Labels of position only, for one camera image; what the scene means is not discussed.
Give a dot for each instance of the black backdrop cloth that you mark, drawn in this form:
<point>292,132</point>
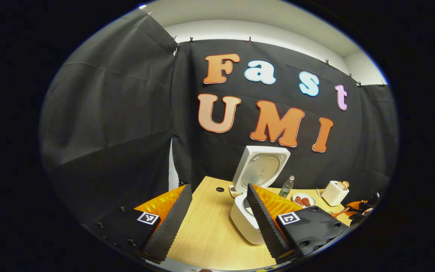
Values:
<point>108,113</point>

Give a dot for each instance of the white toaster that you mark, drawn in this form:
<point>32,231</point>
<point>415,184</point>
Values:
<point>333,194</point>

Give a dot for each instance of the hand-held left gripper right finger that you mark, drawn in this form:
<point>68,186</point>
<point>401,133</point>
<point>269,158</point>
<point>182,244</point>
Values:
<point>266,226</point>

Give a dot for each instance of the red food piece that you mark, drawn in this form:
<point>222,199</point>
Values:
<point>307,201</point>
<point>299,201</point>

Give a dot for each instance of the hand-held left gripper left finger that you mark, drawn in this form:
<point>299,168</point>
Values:
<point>172,223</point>

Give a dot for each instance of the white plate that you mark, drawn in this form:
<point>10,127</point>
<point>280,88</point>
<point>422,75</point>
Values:
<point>304,195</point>

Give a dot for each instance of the white rice cooker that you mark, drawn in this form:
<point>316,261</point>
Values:
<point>261,170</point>

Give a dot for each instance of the wooden spoon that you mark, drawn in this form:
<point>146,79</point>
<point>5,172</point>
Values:
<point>339,213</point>

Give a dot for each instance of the clear water bottle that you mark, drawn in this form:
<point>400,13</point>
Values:
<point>287,187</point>

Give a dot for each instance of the toasted bread slice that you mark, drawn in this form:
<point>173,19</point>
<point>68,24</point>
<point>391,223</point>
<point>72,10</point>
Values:
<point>341,186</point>
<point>346,184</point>

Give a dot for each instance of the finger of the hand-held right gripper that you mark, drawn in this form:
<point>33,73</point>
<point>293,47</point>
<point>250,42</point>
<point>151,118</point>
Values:
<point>353,207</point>

